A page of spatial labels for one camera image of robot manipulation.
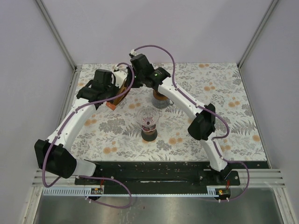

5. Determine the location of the orange coffee filter box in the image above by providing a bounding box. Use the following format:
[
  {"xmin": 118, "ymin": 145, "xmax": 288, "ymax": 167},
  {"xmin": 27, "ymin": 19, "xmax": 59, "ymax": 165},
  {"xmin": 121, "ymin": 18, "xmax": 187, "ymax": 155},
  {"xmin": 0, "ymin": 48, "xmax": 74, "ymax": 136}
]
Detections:
[{"xmin": 106, "ymin": 80, "xmax": 130, "ymax": 111}]

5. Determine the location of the wooden dripper ring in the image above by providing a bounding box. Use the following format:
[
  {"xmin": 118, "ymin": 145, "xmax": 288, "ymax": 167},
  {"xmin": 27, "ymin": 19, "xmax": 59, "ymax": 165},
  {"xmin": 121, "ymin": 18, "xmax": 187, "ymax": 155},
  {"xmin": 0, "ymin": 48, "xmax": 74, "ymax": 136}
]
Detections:
[{"xmin": 153, "ymin": 91, "xmax": 169, "ymax": 100}]

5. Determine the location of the glass coffee server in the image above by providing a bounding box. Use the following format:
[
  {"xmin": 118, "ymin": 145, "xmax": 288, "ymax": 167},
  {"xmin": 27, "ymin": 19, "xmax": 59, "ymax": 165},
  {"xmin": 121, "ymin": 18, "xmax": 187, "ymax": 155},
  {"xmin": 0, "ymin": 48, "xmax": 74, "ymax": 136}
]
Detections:
[{"xmin": 151, "ymin": 97, "xmax": 174, "ymax": 109}]

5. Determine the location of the clear glass dripper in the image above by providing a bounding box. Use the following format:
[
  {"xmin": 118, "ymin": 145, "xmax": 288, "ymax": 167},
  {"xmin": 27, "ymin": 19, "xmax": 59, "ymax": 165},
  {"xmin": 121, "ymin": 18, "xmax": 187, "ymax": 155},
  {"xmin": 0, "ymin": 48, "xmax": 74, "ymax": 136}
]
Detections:
[{"xmin": 136, "ymin": 106, "xmax": 160, "ymax": 133}]

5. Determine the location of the red and grey cup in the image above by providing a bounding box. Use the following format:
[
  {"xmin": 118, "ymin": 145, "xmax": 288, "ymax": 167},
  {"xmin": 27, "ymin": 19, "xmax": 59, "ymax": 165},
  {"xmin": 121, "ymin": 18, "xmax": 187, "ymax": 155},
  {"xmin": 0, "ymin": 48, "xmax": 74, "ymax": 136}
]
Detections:
[{"xmin": 141, "ymin": 125, "xmax": 157, "ymax": 142}]

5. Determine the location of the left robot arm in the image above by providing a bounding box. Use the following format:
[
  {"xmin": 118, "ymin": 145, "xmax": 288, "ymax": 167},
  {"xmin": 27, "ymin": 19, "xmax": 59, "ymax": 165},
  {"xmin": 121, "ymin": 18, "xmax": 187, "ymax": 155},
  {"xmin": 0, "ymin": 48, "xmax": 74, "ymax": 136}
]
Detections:
[{"xmin": 34, "ymin": 69, "xmax": 128, "ymax": 184}]

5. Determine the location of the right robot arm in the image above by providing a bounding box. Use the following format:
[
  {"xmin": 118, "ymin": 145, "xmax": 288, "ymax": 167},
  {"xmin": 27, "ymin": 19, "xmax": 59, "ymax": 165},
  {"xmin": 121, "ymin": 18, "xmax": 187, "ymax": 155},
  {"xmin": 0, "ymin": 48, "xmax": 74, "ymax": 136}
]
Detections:
[{"xmin": 129, "ymin": 53, "xmax": 231, "ymax": 185}]

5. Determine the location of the floral table mat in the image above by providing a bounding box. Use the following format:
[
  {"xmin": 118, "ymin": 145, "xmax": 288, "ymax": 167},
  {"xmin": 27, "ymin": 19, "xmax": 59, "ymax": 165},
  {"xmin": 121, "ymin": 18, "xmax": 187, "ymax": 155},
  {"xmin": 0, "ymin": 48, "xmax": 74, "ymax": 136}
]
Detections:
[{"xmin": 71, "ymin": 63, "xmax": 266, "ymax": 161}]

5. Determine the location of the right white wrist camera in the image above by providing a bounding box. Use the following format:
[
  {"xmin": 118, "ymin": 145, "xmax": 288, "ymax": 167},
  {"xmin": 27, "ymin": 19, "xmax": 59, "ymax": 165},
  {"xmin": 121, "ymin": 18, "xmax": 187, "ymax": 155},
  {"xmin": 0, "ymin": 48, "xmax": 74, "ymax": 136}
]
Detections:
[{"xmin": 129, "ymin": 49, "xmax": 139, "ymax": 58}]

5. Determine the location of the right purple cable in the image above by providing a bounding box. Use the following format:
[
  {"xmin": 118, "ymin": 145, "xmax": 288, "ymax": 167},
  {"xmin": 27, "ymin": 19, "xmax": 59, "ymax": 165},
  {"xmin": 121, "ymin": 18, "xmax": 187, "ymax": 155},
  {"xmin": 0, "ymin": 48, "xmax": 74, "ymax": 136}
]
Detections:
[{"xmin": 130, "ymin": 44, "xmax": 250, "ymax": 203}]

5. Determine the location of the white slotted cable duct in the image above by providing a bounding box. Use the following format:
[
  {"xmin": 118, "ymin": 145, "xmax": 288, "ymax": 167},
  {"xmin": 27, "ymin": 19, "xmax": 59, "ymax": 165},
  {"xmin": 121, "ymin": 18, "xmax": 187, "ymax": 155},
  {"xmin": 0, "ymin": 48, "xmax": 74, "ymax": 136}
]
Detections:
[{"xmin": 43, "ymin": 187, "xmax": 104, "ymax": 197}]

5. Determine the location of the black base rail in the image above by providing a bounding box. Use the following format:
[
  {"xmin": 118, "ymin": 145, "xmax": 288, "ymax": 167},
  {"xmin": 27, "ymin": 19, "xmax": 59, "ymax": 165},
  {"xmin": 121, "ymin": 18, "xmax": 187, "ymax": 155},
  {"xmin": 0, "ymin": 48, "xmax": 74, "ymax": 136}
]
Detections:
[{"xmin": 74, "ymin": 161, "xmax": 241, "ymax": 195}]

